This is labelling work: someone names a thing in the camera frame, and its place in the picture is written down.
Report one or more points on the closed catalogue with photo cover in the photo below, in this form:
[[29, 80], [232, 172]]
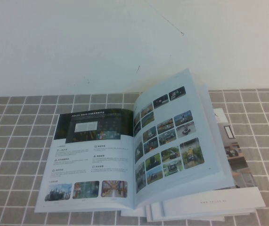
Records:
[[219, 202]]

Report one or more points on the robot catalogue book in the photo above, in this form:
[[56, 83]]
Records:
[[89, 164]]

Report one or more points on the grey checked tablecloth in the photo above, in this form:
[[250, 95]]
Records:
[[18, 141]]

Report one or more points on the white booklet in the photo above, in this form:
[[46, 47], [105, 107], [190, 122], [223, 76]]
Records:
[[129, 213], [156, 212], [148, 213]]

